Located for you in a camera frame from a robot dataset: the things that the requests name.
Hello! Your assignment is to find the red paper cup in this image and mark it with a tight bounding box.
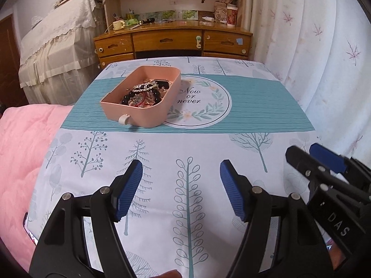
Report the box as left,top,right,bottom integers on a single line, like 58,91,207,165
226,5,239,25

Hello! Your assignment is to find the red string bracelet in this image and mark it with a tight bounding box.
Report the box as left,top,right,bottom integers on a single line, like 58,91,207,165
132,93,154,107

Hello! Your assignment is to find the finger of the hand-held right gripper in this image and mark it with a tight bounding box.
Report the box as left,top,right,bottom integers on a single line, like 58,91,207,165
309,143,371,186
285,145,352,197

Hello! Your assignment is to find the wooden desk with drawers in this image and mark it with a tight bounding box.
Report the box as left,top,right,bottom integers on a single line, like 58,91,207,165
93,0,253,70

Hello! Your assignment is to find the lace covered furniture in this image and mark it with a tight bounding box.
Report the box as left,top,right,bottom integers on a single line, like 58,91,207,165
18,0,106,105

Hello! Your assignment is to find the brown wooden door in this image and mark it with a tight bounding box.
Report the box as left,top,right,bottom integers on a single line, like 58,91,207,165
0,14,29,109

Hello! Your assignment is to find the pink jewelry box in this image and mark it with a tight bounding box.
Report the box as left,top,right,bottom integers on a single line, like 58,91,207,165
100,65,182,128

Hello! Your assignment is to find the dark flat device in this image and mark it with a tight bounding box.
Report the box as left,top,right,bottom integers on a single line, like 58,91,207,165
22,212,39,245

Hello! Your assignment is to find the tree print tablecloth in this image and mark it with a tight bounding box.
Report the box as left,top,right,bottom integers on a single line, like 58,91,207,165
26,56,348,278

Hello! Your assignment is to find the black bead bracelet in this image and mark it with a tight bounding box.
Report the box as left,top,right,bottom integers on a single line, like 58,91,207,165
121,83,169,106

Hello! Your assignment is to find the white leaf print curtain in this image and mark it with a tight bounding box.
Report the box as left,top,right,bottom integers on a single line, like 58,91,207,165
243,0,371,174

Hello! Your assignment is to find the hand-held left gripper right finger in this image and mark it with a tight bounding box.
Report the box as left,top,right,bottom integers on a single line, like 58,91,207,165
219,159,334,278

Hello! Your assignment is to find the brown paper bag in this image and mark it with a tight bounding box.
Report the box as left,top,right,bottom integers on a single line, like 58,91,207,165
214,1,228,21

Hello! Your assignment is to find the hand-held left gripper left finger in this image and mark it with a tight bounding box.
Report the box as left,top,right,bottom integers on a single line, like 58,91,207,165
29,159,144,278

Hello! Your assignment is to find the gold crown hair comb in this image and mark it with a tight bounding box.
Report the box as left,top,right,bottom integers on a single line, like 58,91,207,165
133,81,160,93

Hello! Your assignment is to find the clear bangle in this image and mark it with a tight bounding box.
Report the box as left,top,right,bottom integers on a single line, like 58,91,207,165
128,94,154,109

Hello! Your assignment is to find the pink blanket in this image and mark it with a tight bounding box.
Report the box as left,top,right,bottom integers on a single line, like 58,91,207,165
0,104,74,267

